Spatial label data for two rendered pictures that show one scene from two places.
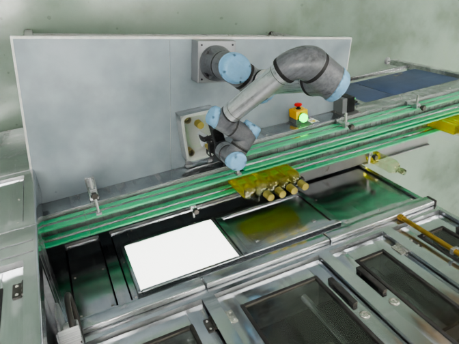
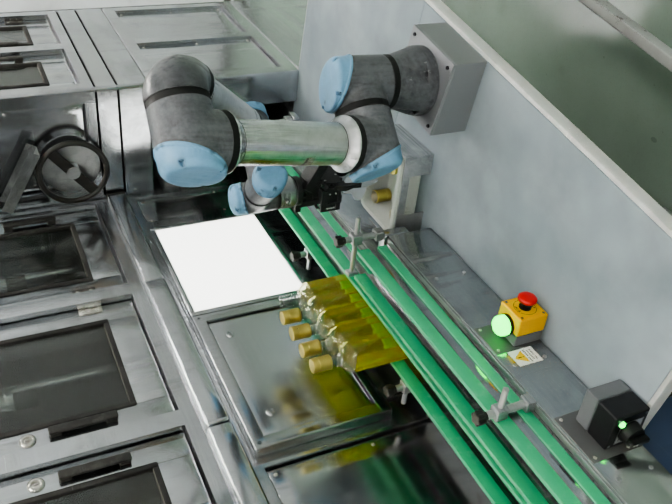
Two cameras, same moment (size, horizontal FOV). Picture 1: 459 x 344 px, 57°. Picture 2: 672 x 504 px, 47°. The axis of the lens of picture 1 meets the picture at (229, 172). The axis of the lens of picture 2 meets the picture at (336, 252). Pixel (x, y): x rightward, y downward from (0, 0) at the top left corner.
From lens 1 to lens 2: 2.20 m
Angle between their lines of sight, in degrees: 69
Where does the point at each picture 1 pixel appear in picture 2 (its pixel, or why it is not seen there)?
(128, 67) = (380, 12)
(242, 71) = (328, 93)
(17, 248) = (104, 79)
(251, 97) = not seen: hidden behind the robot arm
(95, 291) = (181, 207)
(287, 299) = (98, 365)
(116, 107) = not seen: hidden behind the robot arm
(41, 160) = (304, 65)
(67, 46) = not seen: outside the picture
